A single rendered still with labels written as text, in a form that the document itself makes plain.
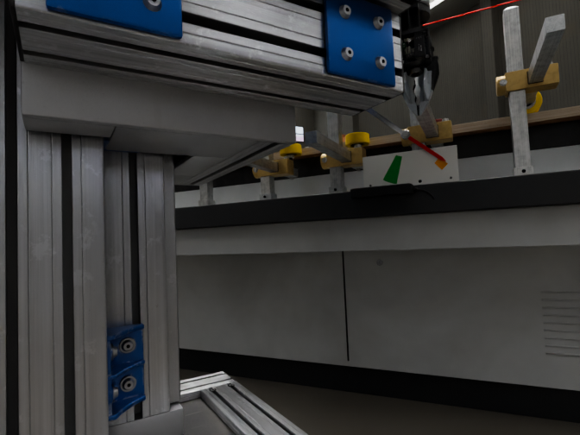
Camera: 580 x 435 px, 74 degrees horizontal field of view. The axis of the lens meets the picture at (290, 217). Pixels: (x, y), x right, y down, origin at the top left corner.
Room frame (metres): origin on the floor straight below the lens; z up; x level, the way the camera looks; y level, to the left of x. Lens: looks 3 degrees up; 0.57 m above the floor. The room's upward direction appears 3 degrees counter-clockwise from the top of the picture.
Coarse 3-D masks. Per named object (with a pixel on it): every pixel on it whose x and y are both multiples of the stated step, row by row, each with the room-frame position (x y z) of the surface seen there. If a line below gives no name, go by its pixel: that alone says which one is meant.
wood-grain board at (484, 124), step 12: (564, 108) 1.07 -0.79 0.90; (576, 108) 1.06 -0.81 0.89; (492, 120) 1.15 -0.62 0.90; (504, 120) 1.14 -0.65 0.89; (528, 120) 1.11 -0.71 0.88; (540, 120) 1.10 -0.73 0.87; (552, 120) 1.09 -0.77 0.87; (564, 120) 1.10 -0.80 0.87; (456, 132) 1.19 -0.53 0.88; (468, 132) 1.19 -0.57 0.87; (480, 132) 1.20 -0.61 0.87; (372, 144) 1.31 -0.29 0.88; (384, 144) 1.30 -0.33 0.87; (396, 144) 1.31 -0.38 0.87; (276, 156) 1.47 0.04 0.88; (300, 156) 1.44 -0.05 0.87; (312, 156) 1.45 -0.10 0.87
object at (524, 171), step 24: (528, 168) 0.96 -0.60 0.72; (336, 192) 1.17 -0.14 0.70; (432, 192) 1.05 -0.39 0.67; (456, 192) 1.02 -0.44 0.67; (480, 192) 1.00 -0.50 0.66; (504, 192) 0.97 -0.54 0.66; (528, 192) 0.95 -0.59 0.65; (552, 192) 0.93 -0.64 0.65; (576, 192) 0.91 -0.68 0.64; (192, 216) 1.41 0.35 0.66; (216, 216) 1.36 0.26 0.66; (240, 216) 1.32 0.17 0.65; (264, 216) 1.28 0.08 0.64; (288, 216) 1.24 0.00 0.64; (312, 216) 1.20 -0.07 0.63; (336, 216) 1.17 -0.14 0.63; (360, 216) 1.14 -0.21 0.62; (384, 216) 1.13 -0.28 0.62
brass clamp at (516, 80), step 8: (552, 64) 0.93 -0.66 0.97; (512, 72) 0.97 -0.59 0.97; (520, 72) 0.96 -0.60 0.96; (552, 72) 0.93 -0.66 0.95; (496, 80) 0.99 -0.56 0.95; (504, 80) 0.97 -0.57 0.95; (512, 80) 0.97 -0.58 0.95; (520, 80) 0.96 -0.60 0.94; (544, 80) 0.94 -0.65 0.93; (552, 80) 0.93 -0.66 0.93; (496, 88) 1.00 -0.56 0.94; (504, 88) 0.98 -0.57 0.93; (512, 88) 0.97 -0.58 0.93; (520, 88) 0.96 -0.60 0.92; (528, 88) 0.96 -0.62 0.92; (536, 88) 0.96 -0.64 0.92; (544, 88) 0.97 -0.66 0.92; (552, 88) 0.97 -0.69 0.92
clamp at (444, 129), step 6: (450, 120) 1.04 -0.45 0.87; (414, 126) 1.08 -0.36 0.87; (420, 126) 1.07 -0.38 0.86; (438, 126) 1.05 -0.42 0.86; (444, 126) 1.04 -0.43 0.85; (450, 126) 1.04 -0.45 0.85; (414, 132) 1.08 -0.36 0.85; (420, 132) 1.07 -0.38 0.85; (438, 132) 1.05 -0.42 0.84; (444, 132) 1.04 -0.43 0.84; (450, 132) 1.04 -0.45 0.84; (414, 138) 1.08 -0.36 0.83; (420, 138) 1.07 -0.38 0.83; (426, 138) 1.06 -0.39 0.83; (432, 138) 1.06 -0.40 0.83; (438, 138) 1.05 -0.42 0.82; (444, 138) 1.04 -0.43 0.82; (450, 138) 1.04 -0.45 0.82; (402, 144) 1.10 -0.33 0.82; (408, 144) 1.10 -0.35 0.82; (426, 144) 1.10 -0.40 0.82
